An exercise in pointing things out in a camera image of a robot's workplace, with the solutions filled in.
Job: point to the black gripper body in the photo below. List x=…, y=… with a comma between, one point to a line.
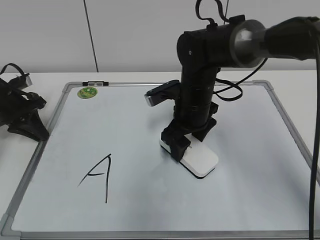
x=188, y=120

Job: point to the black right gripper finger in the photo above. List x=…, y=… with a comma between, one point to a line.
x=201, y=134

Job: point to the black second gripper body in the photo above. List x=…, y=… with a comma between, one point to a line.
x=16, y=102

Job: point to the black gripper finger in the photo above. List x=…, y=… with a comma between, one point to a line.
x=29, y=125

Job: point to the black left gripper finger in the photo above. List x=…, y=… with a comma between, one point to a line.
x=178, y=147

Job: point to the white whiteboard eraser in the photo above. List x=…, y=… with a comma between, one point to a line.
x=198, y=159

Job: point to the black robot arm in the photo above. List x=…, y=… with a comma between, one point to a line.
x=240, y=43

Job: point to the white magnetic whiteboard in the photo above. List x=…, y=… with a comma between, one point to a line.
x=102, y=173

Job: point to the round green magnet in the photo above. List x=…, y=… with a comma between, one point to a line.
x=87, y=92

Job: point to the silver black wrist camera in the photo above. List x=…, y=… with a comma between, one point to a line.
x=167, y=91

